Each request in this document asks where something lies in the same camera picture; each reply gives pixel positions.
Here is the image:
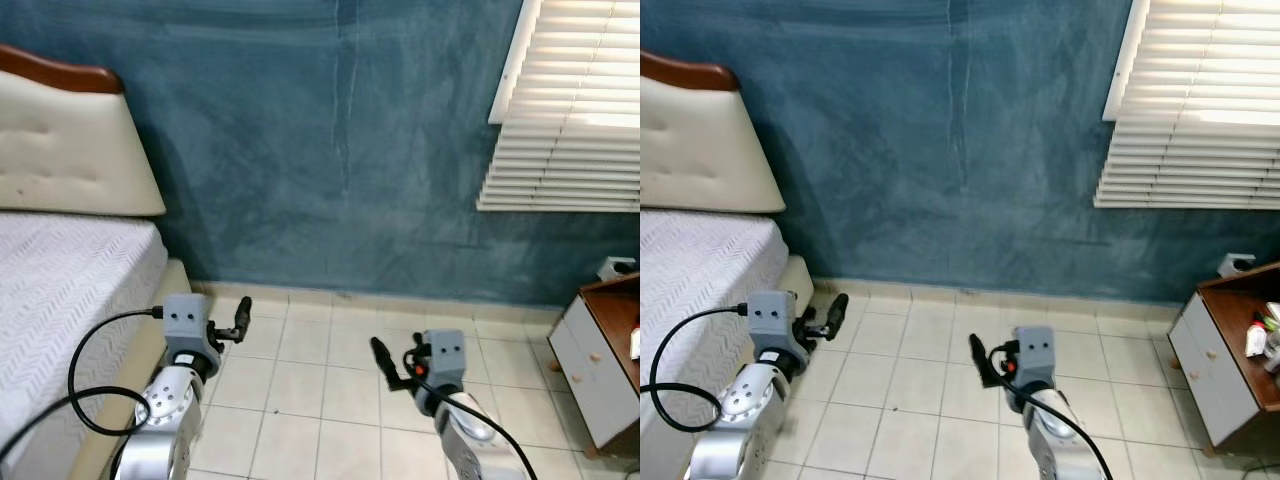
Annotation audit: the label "white window frame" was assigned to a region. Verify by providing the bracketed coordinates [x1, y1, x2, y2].
[487, 0, 543, 126]
[1102, 0, 1153, 123]

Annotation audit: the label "white chevron pattern mattress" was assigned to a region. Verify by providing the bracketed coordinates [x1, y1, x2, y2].
[640, 209, 792, 443]
[0, 211, 170, 473]

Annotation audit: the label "white window blinds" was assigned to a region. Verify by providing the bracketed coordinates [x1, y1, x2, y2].
[476, 0, 641, 214]
[1093, 0, 1280, 212]

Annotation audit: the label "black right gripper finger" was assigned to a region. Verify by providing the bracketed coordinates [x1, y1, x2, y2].
[967, 332, 1004, 390]
[370, 336, 412, 394]

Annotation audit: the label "beige bed base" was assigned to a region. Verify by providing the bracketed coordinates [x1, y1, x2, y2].
[64, 259, 192, 480]
[640, 254, 817, 480]

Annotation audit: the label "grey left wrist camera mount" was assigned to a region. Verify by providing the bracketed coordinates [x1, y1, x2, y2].
[746, 290, 798, 352]
[162, 293, 210, 357]

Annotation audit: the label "cream padded headboard wood trim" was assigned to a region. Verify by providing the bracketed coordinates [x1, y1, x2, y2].
[0, 43, 168, 218]
[640, 50, 788, 216]

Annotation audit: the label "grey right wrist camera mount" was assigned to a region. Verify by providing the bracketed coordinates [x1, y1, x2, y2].
[421, 329, 468, 392]
[1011, 325, 1057, 387]

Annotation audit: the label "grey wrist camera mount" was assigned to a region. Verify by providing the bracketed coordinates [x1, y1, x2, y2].
[746, 290, 798, 352]
[421, 329, 468, 392]
[162, 293, 210, 357]
[1011, 325, 1057, 387]

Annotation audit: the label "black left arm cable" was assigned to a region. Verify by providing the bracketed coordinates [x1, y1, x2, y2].
[0, 308, 166, 467]
[640, 303, 751, 435]

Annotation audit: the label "grey nightstand with wood top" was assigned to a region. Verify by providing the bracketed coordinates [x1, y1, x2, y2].
[1167, 261, 1280, 457]
[547, 271, 641, 460]

